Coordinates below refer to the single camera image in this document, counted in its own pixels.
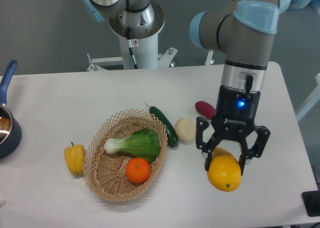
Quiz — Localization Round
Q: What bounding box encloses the yellow bell pepper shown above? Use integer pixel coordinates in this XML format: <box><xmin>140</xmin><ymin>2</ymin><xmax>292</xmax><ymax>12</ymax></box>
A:
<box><xmin>64</xmin><ymin>142</ymin><xmax>86</xmax><ymax>176</ymax></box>

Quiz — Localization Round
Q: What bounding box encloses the white round bun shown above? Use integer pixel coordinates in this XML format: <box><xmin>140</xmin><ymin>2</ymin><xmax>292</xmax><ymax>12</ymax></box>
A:
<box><xmin>174</xmin><ymin>117</ymin><xmax>196</xmax><ymax>141</ymax></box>

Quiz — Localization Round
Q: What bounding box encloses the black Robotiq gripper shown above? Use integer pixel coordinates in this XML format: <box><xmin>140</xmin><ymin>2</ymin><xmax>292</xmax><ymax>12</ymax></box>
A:
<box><xmin>195</xmin><ymin>85</ymin><xmax>271</xmax><ymax>175</ymax></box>

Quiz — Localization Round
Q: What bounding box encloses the woven wicker basket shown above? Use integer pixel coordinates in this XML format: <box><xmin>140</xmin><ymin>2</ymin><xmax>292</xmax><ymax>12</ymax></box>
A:
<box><xmin>83</xmin><ymin>109</ymin><xmax>168</xmax><ymax>201</ymax></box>

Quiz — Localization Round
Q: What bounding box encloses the black device at table edge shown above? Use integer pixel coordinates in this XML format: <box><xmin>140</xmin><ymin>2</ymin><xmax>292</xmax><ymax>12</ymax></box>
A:
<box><xmin>301</xmin><ymin>190</ymin><xmax>320</xmax><ymax>217</ymax></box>

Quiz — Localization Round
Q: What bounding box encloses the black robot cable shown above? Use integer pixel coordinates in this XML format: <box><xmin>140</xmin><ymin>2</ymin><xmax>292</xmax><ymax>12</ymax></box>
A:
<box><xmin>126</xmin><ymin>27</ymin><xmax>139</xmax><ymax>70</ymax></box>

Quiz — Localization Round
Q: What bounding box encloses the dark green cucumber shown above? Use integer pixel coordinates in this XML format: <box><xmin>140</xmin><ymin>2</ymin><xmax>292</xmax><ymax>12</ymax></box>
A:
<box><xmin>146</xmin><ymin>103</ymin><xmax>179</xmax><ymax>148</ymax></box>

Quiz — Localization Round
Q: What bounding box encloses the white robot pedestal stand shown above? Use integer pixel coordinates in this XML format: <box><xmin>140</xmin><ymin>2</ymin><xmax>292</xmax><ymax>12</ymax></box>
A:
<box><xmin>79</xmin><ymin>0</ymin><xmax>216</xmax><ymax>72</ymax></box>

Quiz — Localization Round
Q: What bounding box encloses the green bok choy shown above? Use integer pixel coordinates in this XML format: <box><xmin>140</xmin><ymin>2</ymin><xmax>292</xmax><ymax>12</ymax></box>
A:
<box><xmin>103</xmin><ymin>129</ymin><xmax>161</xmax><ymax>163</ymax></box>

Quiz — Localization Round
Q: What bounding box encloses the purple sweet potato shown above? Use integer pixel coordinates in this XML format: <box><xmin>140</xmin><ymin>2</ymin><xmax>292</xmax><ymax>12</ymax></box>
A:
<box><xmin>195</xmin><ymin>101</ymin><xmax>216</xmax><ymax>119</ymax></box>

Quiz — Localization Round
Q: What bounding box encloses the dark blue saucepan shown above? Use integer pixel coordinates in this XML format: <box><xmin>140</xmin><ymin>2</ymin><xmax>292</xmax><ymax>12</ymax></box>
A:
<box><xmin>0</xmin><ymin>60</ymin><xmax>22</xmax><ymax>159</ymax></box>

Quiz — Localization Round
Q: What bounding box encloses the orange tangerine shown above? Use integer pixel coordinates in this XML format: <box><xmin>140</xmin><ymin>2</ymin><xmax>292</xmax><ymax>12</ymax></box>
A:
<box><xmin>125</xmin><ymin>158</ymin><xmax>151</xmax><ymax>183</ymax></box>

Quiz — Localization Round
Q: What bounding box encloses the yellow mango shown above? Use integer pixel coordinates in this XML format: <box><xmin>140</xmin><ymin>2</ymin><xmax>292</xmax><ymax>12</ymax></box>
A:
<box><xmin>207</xmin><ymin>147</ymin><xmax>242</xmax><ymax>192</ymax></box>

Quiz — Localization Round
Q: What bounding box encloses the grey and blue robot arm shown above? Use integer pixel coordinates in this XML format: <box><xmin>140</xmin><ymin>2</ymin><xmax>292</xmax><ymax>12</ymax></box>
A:
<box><xmin>189</xmin><ymin>0</ymin><xmax>291</xmax><ymax>170</ymax></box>

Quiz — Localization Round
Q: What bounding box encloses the white frame at right edge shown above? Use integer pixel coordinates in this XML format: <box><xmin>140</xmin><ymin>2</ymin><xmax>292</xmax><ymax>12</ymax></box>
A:
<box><xmin>295</xmin><ymin>73</ymin><xmax>320</xmax><ymax>122</ymax></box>

